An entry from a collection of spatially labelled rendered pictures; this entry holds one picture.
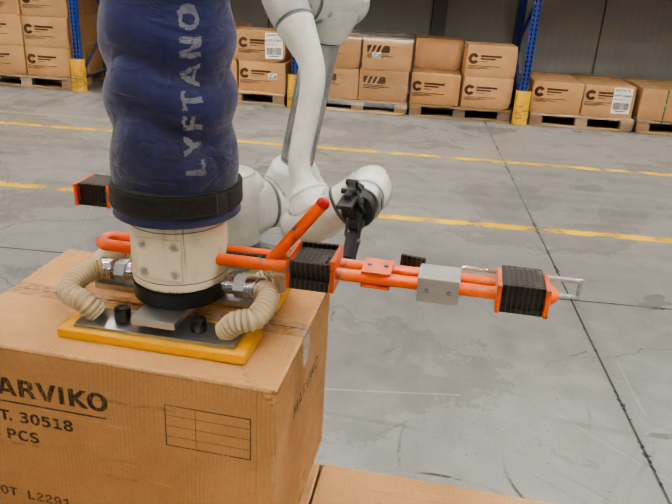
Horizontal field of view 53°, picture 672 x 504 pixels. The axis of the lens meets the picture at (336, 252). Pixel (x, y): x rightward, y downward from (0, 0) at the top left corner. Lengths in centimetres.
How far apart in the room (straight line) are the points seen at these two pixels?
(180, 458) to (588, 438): 196
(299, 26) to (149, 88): 73
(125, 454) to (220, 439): 19
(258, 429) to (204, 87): 55
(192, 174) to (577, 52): 896
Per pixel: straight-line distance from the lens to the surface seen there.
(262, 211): 198
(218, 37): 108
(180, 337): 117
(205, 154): 110
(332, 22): 186
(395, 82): 828
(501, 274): 115
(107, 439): 127
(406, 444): 263
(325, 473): 165
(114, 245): 127
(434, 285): 112
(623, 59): 1003
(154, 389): 116
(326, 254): 118
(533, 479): 261
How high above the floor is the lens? 163
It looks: 23 degrees down
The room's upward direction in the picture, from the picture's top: 3 degrees clockwise
